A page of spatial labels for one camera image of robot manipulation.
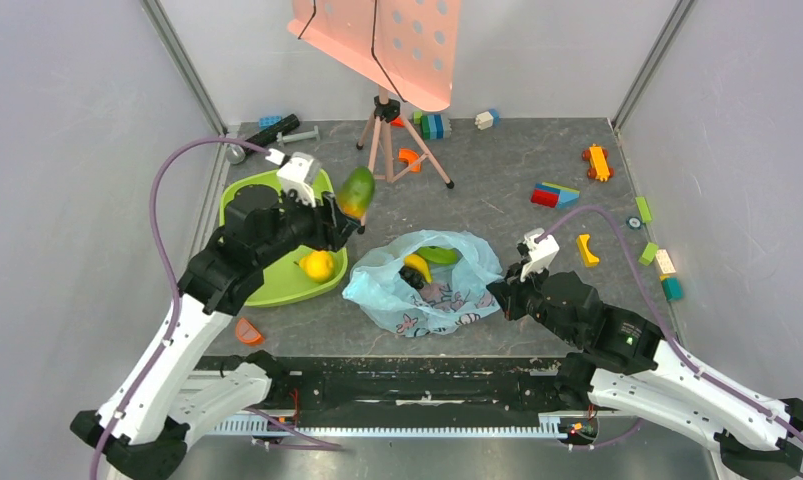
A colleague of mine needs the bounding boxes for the green blue brick stack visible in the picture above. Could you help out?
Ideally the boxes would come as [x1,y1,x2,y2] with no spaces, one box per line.
[412,111,452,140]

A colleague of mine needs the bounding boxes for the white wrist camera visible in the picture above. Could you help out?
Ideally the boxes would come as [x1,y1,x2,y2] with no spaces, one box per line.
[264,149,321,207]
[520,228,560,282]

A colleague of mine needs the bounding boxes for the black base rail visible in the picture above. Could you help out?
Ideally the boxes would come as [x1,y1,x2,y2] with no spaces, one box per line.
[195,356,622,429]

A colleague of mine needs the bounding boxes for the yellow fake lemon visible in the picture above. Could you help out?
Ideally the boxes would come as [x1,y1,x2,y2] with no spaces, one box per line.
[296,251,335,284]

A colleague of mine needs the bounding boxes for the black microphone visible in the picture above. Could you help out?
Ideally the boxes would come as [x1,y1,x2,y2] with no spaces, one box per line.
[225,114,300,165]

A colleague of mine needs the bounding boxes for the dark fake fruit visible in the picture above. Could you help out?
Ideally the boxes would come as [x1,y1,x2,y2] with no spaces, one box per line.
[399,266,427,290]

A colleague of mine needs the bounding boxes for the pink perforated board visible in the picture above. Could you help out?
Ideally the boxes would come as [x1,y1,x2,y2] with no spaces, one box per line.
[287,0,462,112]

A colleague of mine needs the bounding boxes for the green fake fruit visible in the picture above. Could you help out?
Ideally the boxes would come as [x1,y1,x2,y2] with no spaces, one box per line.
[416,246,460,265]

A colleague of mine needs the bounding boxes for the white yellow teal bricks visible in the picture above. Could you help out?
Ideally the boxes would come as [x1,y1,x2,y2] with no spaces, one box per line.
[654,249,684,302]

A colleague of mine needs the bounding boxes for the small round blue wheel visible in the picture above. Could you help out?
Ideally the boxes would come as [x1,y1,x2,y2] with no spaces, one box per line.
[626,216,643,230]

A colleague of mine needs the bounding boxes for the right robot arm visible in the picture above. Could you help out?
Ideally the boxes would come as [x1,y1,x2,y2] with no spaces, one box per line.
[487,240,803,479]

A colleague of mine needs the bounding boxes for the orange curved toy piece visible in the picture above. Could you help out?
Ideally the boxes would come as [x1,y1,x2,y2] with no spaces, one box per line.
[397,148,424,173]

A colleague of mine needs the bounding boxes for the green plastic basin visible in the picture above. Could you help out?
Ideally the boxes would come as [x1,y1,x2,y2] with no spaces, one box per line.
[219,170,349,308]

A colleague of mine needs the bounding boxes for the orange half round toy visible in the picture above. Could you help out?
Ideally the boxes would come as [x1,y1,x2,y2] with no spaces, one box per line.
[234,318,265,347]

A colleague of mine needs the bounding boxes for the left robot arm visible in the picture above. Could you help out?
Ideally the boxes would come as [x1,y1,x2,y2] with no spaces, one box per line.
[71,185,360,479]

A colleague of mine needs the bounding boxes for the grey plastic syringe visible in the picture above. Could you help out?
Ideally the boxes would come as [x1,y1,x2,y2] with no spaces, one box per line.
[276,126,320,146]

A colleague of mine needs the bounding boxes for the orange yellow toy car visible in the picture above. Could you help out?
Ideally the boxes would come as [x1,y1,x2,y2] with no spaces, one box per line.
[581,144,615,182]

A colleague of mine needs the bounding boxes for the yellow arch toy block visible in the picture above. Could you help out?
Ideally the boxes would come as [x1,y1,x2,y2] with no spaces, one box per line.
[576,234,600,268]

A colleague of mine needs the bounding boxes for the red blue wedge blocks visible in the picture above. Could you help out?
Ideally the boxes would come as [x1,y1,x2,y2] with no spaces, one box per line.
[530,182,580,209]

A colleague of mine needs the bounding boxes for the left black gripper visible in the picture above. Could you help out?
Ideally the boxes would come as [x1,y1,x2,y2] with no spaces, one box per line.
[256,185,361,267]

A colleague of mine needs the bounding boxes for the pink tripod stand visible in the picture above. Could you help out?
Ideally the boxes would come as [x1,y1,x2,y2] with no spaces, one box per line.
[355,86,455,190]

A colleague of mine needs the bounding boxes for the green flat brick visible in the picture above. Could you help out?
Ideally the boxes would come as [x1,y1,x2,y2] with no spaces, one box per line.
[635,196,653,224]

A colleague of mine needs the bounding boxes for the yellow fake banana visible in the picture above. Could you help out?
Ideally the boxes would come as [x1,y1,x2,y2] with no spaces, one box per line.
[404,253,432,283]

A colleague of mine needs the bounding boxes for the green orange fake mango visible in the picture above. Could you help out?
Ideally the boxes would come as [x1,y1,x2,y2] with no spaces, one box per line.
[336,166,375,220]

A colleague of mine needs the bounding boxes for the light blue cartoon plastic bag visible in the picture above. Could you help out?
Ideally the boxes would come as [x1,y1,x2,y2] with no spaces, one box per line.
[342,230,502,338]

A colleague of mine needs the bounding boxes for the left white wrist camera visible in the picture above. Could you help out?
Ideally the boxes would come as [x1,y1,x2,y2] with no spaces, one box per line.
[264,149,321,207]

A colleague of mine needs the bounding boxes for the white blue toy brick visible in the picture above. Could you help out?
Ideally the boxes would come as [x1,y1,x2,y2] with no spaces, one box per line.
[474,109,500,130]

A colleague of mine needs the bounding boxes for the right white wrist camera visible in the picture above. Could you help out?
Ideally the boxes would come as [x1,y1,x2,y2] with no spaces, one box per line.
[520,228,560,282]

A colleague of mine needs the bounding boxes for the green small brick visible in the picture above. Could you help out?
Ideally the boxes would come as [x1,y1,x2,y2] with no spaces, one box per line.
[638,242,659,266]

